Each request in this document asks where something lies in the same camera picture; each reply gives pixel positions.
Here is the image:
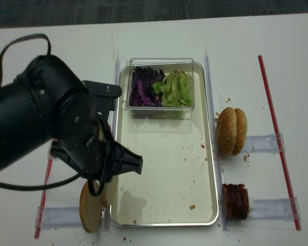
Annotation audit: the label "sesame top bun left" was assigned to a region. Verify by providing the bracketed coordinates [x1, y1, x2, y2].
[216, 107, 237, 156]

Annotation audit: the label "right long clear rail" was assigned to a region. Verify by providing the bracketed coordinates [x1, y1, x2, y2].
[204, 50, 229, 232]

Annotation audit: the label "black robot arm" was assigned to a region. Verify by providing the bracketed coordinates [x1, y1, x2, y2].
[0, 55, 143, 180]

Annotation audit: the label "shredded green lettuce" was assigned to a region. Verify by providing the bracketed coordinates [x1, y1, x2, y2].
[152, 71, 193, 107]

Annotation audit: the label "right red strip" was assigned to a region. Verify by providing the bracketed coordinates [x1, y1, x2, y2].
[258, 55, 301, 231]

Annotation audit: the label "clear plastic container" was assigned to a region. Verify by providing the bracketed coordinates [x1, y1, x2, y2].
[124, 58, 195, 119]

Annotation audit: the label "white metal tray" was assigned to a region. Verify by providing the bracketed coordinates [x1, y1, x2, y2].
[110, 62, 219, 227]

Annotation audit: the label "left red strip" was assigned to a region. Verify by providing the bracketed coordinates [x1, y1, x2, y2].
[34, 151, 53, 238]

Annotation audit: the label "sesame top bun right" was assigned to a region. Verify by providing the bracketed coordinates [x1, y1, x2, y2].
[232, 108, 247, 156]

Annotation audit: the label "red strip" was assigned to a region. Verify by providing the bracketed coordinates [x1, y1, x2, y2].
[258, 55, 301, 231]
[34, 151, 53, 238]

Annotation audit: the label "sesame bun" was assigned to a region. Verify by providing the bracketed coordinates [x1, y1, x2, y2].
[216, 107, 237, 156]
[232, 108, 247, 156]

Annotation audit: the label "lower left clear holder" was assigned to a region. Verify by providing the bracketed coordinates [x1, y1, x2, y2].
[34, 207, 82, 229]

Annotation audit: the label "lower right clear holder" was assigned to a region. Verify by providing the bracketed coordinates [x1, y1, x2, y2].
[247, 197, 301, 221]

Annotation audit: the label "clear holder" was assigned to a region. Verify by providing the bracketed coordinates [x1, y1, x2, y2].
[34, 207, 82, 229]
[247, 197, 301, 221]
[241, 134, 285, 153]

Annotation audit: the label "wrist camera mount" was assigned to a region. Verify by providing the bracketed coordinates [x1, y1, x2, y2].
[82, 80, 122, 121]

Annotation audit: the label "shredded purple cabbage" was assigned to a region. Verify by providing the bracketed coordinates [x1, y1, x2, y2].
[129, 66, 165, 107]

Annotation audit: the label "bun slice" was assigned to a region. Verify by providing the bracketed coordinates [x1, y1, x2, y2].
[100, 176, 119, 208]
[79, 182, 103, 233]

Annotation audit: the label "upper right clear holder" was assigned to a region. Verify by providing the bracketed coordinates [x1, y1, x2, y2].
[241, 134, 285, 153]

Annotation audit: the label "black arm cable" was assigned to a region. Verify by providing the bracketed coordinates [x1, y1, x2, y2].
[0, 33, 112, 197]

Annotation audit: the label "stacked brown meat patties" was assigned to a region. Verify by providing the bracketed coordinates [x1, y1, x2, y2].
[222, 183, 249, 220]

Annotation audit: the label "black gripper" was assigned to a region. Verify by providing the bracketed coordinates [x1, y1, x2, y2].
[50, 116, 143, 180]

